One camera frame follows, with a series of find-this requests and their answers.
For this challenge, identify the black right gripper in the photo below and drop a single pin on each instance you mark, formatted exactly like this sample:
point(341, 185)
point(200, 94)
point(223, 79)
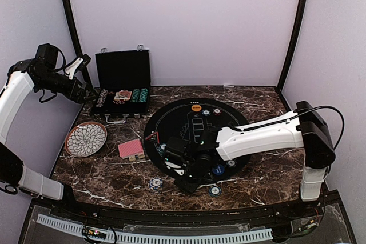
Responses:
point(189, 187)

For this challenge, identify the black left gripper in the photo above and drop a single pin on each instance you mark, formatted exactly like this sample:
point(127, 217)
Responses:
point(71, 94)

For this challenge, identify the teal blue chip stack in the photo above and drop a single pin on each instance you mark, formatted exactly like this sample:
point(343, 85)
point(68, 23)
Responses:
point(214, 191)

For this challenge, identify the blue white chip stack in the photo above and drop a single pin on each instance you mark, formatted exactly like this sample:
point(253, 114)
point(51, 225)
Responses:
point(155, 185)

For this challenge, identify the red chip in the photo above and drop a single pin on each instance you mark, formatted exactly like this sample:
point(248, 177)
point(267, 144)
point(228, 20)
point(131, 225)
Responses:
point(217, 111)

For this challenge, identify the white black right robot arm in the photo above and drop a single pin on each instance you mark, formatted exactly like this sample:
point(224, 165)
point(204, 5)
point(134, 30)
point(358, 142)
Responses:
point(222, 151)

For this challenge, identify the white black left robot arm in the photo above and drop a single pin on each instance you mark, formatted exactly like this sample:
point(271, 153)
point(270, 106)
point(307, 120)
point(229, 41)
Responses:
point(25, 77)

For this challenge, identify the blue tan chip row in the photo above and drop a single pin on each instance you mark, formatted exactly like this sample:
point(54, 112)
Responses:
point(101, 99)

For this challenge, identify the blue small blind button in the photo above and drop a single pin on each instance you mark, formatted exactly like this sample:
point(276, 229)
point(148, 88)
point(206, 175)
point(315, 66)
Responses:
point(218, 169)

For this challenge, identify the black poker chip case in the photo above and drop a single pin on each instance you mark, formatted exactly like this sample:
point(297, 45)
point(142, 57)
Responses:
point(122, 70)

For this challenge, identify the boxed card deck in case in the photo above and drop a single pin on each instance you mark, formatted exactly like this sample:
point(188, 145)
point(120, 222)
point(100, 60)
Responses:
point(122, 95)

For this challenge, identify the teal chip row left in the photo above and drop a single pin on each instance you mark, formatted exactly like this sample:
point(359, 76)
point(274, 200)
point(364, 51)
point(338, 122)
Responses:
point(135, 95)

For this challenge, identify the teal chip row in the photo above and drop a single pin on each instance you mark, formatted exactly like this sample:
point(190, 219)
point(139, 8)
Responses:
point(144, 92)
point(135, 95)

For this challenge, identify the red triangular all-in button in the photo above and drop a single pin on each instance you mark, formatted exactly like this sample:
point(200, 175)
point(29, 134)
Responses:
point(153, 137)

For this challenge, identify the floral ceramic plate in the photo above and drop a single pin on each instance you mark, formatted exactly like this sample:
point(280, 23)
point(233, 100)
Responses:
point(85, 139)

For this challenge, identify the teal chip row right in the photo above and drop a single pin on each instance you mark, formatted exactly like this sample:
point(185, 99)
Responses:
point(144, 92)

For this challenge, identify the round black poker mat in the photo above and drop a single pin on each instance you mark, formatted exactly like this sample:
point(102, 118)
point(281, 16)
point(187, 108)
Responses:
point(177, 119)

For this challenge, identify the red playing card deck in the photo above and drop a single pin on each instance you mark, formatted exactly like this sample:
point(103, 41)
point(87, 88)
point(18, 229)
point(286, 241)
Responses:
point(131, 150)

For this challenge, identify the orange big blind button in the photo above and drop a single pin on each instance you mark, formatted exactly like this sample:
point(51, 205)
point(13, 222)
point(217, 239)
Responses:
point(196, 107)

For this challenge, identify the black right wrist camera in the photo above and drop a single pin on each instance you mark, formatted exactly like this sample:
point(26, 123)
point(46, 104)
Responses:
point(175, 150)

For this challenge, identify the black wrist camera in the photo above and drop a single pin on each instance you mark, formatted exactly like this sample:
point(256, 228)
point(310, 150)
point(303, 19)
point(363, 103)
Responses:
point(175, 150)
point(48, 53)

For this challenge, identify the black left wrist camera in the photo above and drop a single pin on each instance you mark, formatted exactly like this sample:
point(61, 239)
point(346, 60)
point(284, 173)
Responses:
point(48, 53)

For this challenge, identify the white cable duct strip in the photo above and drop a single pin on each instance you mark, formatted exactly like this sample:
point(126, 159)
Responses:
point(153, 234)

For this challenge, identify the black left frame post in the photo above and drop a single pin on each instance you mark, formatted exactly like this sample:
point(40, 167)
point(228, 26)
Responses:
point(74, 36)

